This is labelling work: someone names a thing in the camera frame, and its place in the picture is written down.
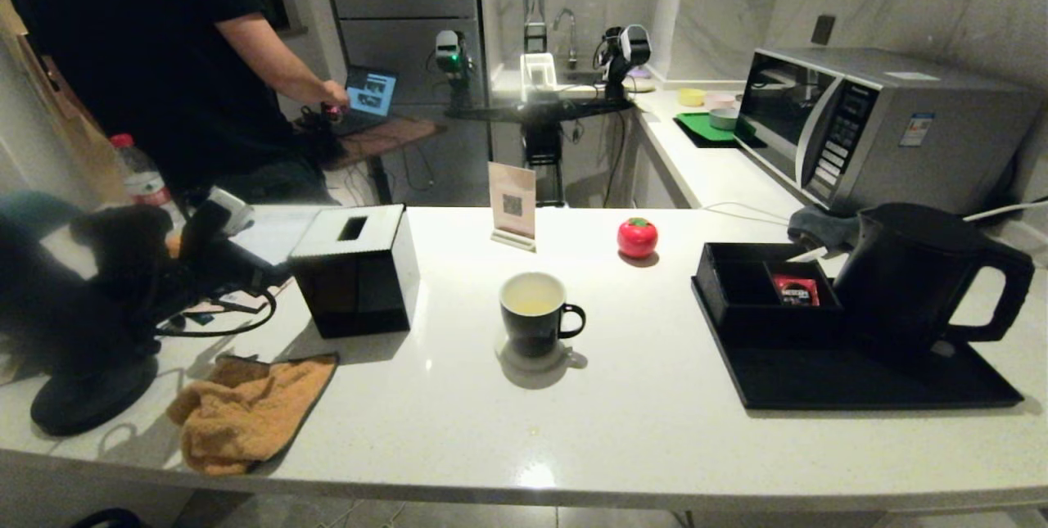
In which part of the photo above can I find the black tissue box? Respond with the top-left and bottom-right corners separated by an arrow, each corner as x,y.
288,203 -> 421,340

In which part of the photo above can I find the black electric kettle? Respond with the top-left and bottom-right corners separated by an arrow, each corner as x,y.
831,202 -> 1036,357

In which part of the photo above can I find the red-capped water bottle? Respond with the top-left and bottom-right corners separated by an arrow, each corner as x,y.
111,133 -> 174,210

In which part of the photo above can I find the orange towel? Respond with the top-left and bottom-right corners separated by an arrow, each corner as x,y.
166,352 -> 341,476

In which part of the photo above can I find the black round kettle base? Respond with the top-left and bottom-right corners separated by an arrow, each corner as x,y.
30,352 -> 160,437

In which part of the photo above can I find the teal rounded object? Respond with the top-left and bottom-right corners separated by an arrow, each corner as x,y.
0,190 -> 79,234

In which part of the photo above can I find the laptop computer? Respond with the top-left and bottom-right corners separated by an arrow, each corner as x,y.
332,65 -> 400,136

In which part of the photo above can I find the person in black shirt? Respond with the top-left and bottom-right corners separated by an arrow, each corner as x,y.
0,0 -> 351,206

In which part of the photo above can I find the QR code sign stand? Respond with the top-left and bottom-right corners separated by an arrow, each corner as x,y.
489,161 -> 539,254

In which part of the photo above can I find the white round coaster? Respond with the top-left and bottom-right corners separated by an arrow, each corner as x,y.
495,330 -> 574,372

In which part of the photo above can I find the black mug white inside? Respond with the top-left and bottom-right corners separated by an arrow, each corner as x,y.
499,272 -> 588,359

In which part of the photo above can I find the black rounded floor object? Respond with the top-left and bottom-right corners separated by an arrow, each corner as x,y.
72,508 -> 144,528

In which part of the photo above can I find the black rig stand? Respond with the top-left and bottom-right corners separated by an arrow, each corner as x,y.
446,97 -> 635,208

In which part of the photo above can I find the white rig box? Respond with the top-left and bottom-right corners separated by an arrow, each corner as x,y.
521,52 -> 559,102

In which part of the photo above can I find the red tomato-shaped timer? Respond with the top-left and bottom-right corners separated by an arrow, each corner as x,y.
617,218 -> 659,259

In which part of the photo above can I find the chrome faucet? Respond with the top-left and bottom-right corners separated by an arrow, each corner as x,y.
553,8 -> 579,70

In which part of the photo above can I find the white base cabinet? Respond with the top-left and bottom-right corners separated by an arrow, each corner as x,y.
635,115 -> 697,210

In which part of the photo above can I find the green tray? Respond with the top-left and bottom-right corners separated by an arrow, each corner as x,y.
674,111 -> 758,150

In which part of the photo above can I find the black compartment box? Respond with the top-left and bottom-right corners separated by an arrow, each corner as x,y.
694,242 -> 844,345

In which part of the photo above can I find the red Nescafe coffee sachet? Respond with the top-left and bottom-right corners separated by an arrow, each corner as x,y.
771,274 -> 820,307

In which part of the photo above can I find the dark grey cloth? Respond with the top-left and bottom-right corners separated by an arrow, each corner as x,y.
788,206 -> 861,259

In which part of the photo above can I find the black serving tray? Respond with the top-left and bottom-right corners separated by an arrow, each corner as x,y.
690,278 -> 1026,412

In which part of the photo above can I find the silver microwave oven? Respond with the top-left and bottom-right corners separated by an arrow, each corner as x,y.
734,47 -> 1045,218

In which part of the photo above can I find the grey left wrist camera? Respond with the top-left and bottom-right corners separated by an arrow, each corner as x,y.
207,187 -> 255,237

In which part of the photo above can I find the grey upright rig post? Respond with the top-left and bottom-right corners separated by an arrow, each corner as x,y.
521,0 -> 548,54

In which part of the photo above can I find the thin white cable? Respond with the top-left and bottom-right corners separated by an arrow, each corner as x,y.
702,202 -> 807,226

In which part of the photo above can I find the thick white power cable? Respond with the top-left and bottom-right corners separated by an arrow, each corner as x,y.
964,199 -> 1048,224

